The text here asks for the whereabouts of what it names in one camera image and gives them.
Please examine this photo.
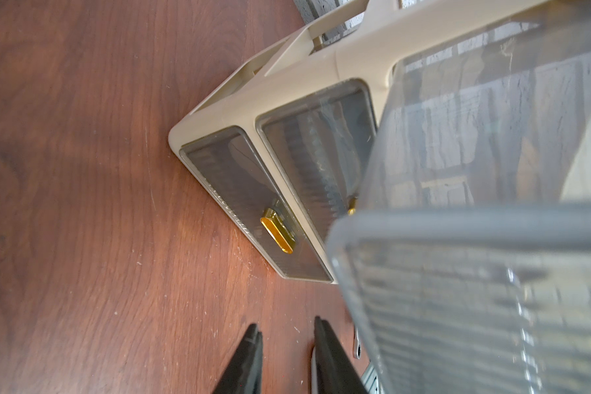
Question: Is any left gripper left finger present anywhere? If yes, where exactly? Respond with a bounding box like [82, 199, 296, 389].
[213, 323, 263, 394]

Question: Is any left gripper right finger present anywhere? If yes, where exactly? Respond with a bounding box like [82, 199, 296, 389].
[313, 316, 367, 394]

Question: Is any clear top drawer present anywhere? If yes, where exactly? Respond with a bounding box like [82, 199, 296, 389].
[328, 1, 591, 393]

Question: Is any beige drawer organizer cabinet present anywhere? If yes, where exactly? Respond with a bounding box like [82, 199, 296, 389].
[168, 1, 535, 283]

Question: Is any silver computer mouse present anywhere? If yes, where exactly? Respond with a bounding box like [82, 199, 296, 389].
[310, 348, 383, 394]
[352, 326, 362, 360]

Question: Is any clear bottom drawer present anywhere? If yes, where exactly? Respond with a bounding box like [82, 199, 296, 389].
[180, 126, 333, 283]

